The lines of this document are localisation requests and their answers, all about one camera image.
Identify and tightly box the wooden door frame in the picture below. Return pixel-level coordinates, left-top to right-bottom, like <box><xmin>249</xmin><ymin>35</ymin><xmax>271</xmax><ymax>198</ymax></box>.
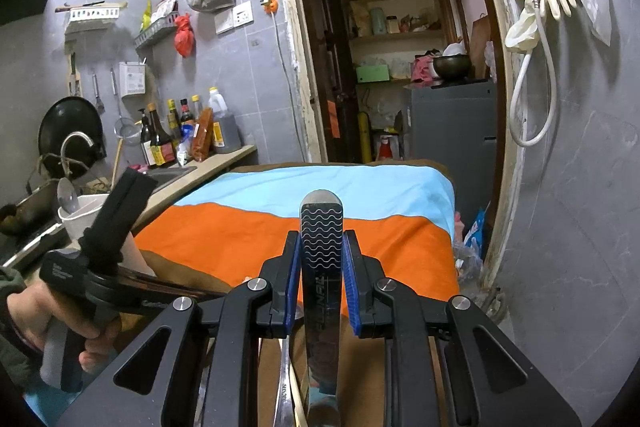
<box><xmin>267</xmin><ymin>0</ymin><xmax>523</xmax><ymax>293</ymax></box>

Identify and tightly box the red white packet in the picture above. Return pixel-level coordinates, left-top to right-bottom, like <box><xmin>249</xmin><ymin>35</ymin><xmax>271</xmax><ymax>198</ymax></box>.
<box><xmin>150</xmin><ymin>0</ymin><xmax>178</xmax><ymax>25</ymax></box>

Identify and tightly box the hanging metal spatula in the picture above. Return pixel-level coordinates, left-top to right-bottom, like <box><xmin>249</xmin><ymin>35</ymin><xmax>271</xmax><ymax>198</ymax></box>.
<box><xmin>90</xmin><ymin>72</ymin><xmax>106</xmax><ymax>115</ymax></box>

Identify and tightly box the steel utensil with wavy grip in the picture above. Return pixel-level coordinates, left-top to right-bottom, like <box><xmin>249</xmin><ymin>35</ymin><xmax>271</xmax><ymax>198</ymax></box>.
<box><xmin>299</xmin><ymin>189</ymin><xmax>347</xmax><ymax>427</ymax></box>

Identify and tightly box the kitchen knife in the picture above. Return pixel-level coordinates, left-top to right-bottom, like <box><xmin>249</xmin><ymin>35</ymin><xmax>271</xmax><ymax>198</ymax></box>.
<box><xmin>55</xmin><ymin>1</ymin><xmax>106</xmax><ymax>14</ymax></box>

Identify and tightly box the dark bowl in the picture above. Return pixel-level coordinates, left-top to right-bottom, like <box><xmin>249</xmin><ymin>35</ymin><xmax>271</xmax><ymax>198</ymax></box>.
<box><xmin>432</xmin><ymin>53</ymin><xmax>472</xmax><ymax>82</ymax></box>

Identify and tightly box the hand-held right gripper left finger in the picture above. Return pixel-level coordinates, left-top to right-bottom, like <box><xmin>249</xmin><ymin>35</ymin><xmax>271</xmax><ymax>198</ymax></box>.
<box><xmin>57</xmin><ymin>231</ymin><xmax>302</xmax><ymax>427</ymax></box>

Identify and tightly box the yellow label sauce bottle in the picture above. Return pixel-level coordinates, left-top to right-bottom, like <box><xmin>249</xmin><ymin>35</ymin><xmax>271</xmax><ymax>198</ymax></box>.
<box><xmin>167</xmin><ymin>99</ymin><xmax>183</xmax><ymax>142</ymax></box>

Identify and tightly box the orange blue brown cloth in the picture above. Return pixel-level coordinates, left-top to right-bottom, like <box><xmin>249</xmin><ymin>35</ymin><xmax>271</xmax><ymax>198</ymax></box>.
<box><xmin>120</xmin><ymin>161</ymin><xmax>462</xmax><ymax>427</ymax></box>

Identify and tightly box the red plastic bag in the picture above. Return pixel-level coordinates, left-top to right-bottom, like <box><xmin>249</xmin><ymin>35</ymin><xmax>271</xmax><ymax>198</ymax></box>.
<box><xmin>173</xmin><ymin>13</ymin><xmax>196</xmax><ymax>58</ymax></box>

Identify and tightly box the light blue fabric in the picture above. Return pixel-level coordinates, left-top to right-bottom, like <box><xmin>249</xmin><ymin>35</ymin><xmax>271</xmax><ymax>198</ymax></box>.
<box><xmin>22</xmin><ymin>372</ymin><xmax>83</xmax><ymax>423</ymax></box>

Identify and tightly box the white power cable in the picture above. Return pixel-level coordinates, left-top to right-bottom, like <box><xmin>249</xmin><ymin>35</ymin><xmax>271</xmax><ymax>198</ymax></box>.
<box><xmin>272</xmin><ymin>13</ymin><xmax>307</xmax><ymax>162</ymax></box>

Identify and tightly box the black wok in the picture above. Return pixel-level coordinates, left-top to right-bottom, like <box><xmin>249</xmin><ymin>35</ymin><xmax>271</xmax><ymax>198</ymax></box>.
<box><xmin>37</xmin><ymin>97</ymin><xmax>108</xmax><ymax>172</ymax></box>

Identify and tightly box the dark wooden door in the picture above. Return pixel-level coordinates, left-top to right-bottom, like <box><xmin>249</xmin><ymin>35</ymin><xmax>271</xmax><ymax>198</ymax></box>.
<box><xmin>300</xmin><ymin>0</ymin><xmax>361</xmax><ymax>164</ymax></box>

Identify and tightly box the pink cloth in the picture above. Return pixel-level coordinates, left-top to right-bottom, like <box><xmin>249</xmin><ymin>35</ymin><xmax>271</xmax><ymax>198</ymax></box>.
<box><xmin>411</xmin><ymin>54</ymin><xmax>441</xmax><ymax>84</ymax></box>

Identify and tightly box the white wall box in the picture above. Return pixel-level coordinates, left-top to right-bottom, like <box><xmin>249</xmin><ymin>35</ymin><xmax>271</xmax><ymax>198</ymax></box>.
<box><xmin>118</xmin><ymin>61</ymin><xmax>147</xmax><ymax>98</ymax></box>

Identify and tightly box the wire wall shelf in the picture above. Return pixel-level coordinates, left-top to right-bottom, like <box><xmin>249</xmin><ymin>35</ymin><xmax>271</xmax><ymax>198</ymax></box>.
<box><xmin>134</xmin><ymin>14</ymin><xmax>181</xmax><ymax>50</ymax></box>

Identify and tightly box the wooden shelf unit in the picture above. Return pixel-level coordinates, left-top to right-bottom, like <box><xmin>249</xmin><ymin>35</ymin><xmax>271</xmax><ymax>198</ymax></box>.
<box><xmin>330</xmin><ymin>0</ymin><xmax>451</xmax><ymax>85</ymax></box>

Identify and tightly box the stainless sink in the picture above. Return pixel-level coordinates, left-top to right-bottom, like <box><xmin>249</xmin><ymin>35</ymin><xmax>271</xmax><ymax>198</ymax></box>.
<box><xmin>145</xmin><ymin>164</ymin><xmax>198</xmax><ymax>192</ymax></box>

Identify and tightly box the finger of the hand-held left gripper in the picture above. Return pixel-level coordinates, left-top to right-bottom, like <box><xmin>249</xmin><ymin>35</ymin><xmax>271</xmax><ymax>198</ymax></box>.
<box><xmin>81</xmin><ymin>167</ymin><xmax>157</xmax><ymax>268</ymax></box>
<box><xmin>117</xmin><ymin>271</ymin><xmax>228</xmax><ymax>309</ymax></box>

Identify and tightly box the person's left forearm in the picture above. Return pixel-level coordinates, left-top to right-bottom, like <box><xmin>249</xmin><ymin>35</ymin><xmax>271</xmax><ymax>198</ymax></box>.
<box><xmin>0</xmin><ymin>267</ymin><xmax>33</xmax><ymax>393</ymax></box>

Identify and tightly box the person's left hand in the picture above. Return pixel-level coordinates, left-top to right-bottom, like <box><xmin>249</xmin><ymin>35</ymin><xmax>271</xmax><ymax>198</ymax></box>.
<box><xmin>7</xmin><ymin>278</ymin><xmax>122</xmax><ymax>374</ymax></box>

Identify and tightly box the slim dark sauce bottle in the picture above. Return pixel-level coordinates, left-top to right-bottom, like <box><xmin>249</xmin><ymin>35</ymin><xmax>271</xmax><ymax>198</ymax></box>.
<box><xmin>140</xmin><ymin>107</ymin><xmax>153</xmax><ymax>165</ymax></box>

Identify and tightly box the mesh strainer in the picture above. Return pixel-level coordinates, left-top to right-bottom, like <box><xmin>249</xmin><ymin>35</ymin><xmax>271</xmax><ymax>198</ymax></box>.
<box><xmin>111</xmin><ymin>69</ymin><xmax>138</xmax><ymax>140</ymax></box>

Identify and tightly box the grey refrigerator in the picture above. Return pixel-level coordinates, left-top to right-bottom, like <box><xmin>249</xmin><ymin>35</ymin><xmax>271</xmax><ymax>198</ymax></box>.
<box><xmin>402</xmin><ymin>79</ymin><xmax>501</xmax><ymax>228</ymax></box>

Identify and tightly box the wooden cutting board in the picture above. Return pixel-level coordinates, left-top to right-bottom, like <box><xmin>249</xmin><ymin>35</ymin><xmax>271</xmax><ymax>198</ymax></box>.
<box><xmin>471</xmin><ymin>14</ymin><xmax>493</xmax><ymax>80</ymax></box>

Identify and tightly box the blue plastic bag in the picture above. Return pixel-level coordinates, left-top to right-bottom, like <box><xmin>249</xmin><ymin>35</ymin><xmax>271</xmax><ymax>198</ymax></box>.
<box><xmin>452</xmin><ymin>207</ymin><xmax>486</xmax><ymax>278</ymax></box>

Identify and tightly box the white utensil cup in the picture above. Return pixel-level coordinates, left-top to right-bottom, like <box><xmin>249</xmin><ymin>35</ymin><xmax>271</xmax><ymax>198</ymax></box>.
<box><xmin>57</xmin><ymin>194</ymin><xmax>153</xmax><ymax>280</ymax></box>

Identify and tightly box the white hose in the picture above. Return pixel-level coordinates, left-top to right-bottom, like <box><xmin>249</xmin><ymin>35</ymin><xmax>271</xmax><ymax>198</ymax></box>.
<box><xmin>507</xmin><ymin>0</ymin><xmax>558</xmax><ymax>148</ymax></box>

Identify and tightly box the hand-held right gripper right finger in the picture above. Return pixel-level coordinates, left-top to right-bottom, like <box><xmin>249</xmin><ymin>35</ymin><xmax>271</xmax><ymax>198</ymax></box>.
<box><xmin>345</xmin><ymin>231</ymin><xmax>583</xmax><ymax>427</ymax></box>

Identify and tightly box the white wall knife rack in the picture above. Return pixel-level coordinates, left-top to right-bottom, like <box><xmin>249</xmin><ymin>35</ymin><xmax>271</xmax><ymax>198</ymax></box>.
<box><xmin>67</xmin><ymin>4</ymin><xmax>121</xmax><ymax>38</ymax></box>

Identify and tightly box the blue white packet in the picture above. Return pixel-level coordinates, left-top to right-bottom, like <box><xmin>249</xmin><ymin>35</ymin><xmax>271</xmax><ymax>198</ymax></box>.
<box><xmin>175</xmin><ymin>124</ymin><xmax>196</xmax><ymax>165</ymax></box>

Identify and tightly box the brown seasoning packet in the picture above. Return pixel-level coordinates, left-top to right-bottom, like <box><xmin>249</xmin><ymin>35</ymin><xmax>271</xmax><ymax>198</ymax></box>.
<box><xmin>192</xmin><ymin>107</ymin><xmax>216</xmax><ymax>162</ymax></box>

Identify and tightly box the white oil jug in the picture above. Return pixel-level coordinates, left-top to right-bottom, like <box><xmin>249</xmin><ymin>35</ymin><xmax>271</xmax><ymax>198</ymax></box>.
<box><xmin>207</xmin><ymin>87</ymin><xmax>231</xmax><ymax>152</ymax></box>

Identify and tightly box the green box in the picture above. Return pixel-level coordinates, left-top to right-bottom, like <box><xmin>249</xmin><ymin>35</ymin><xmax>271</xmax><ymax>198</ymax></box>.
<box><xmin>356</xmin><ymin>64</ymin><xmax>391</xmax><ymax>84</ymax></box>

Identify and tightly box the steel faucet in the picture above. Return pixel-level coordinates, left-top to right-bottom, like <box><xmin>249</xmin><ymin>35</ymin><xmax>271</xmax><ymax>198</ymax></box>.
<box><xmin>60</xmin><ymin>131</ymin><xmax>96</xmax><ymax>180</ymax></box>

